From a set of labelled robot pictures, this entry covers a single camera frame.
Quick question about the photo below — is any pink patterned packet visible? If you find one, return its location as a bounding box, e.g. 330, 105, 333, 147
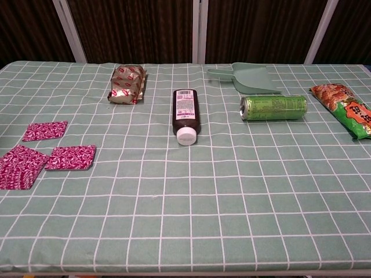
22, 120, 68, 142
0, 144, 50, 191
44, 144, 97, 171

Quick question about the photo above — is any pink patterned packet top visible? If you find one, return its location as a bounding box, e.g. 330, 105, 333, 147
22, 120, 68, 142

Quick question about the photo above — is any brown bottle with white cap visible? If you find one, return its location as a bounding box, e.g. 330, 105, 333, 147
172, 89, 201, 146

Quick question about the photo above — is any green checkered tablecloth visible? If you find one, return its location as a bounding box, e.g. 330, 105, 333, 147
0, 60, 371, 275

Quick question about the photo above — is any silver red foil snack bag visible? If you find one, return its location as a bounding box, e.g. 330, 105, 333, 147
107, 64, 149, 105

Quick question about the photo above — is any mint green plastic dustpan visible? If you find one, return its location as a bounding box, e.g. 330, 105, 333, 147
206, 62, 282, 95

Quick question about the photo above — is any green drink can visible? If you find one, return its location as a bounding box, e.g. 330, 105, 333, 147
239, 94, 308, 122

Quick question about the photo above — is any orange green snack bag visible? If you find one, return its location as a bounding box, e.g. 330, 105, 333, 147
308, 83, 371, 142

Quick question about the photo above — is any white partition post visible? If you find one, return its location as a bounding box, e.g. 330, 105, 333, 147
52, 0, 88, 63
191, 0, 208, 64
304, 0, 340, 65

